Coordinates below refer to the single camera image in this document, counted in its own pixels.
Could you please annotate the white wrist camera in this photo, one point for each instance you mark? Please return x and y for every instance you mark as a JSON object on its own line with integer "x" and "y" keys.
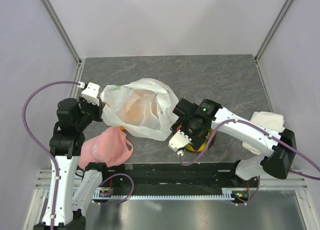
{"x": 178, "y": 141}
{"x": 90, "y": 92}

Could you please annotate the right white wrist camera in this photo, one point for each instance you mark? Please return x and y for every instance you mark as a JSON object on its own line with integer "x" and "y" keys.
{"x": 178, "y": 141}

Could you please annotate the slotted cable duct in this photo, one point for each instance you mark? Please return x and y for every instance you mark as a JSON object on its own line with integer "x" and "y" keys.
{"x": 226, "y": 195}

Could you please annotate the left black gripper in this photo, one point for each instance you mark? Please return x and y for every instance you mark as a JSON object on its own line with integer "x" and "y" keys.
{"x": 98, "y": 108}

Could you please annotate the white plastic bag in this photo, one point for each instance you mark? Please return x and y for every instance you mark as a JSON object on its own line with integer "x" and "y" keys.
{"x": 144, "y": 108}

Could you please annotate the pink cap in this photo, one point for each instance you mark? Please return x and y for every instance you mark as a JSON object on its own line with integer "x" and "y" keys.
{"x": 110, "y": 147}

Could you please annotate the left aluminium frame post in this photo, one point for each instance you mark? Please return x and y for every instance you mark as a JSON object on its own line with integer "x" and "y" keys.
{"x": 61, "y": 30}

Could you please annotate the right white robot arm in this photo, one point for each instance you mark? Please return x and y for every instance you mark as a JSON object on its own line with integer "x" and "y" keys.
{"x": 275, "y": 148}

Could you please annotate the right aluminium frame post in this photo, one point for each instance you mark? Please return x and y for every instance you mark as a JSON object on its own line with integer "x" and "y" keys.
{"x": 273, "y": 29}

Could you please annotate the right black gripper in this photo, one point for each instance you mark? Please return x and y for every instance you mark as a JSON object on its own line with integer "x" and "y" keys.
{"x": 197, "y": 141}

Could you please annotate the fake yellow green mango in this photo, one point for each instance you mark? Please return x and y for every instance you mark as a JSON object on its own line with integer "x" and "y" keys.
{"x": 196, "y": 146}

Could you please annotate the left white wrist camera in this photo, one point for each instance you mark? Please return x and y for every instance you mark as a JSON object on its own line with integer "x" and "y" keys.
{"x": 90, "y": 92}

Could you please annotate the aluminium frame post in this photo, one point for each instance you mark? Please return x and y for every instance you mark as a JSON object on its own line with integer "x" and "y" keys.
{"x": 61, "y": 30}
{"x": 273, "y": 29}

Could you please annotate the white folded towel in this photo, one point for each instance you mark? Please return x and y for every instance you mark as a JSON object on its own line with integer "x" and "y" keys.
{"x": 268, "y": 120}

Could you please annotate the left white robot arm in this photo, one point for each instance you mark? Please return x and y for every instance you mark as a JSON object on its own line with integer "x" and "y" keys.
{"x": 66, "y": 209}

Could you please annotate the orange cloth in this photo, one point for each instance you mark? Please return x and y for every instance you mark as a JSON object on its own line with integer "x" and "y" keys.
{"x": 121, "y": 127}

